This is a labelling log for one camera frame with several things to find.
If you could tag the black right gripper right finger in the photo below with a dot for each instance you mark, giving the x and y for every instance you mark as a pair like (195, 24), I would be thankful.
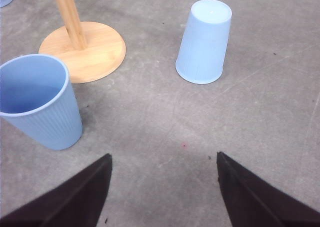
(252, 202)

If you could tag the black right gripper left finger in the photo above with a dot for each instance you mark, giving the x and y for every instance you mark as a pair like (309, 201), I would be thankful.
(76, 201)

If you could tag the wooden mug tree stand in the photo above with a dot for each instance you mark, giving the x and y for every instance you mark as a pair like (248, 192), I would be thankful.
(91, 50)

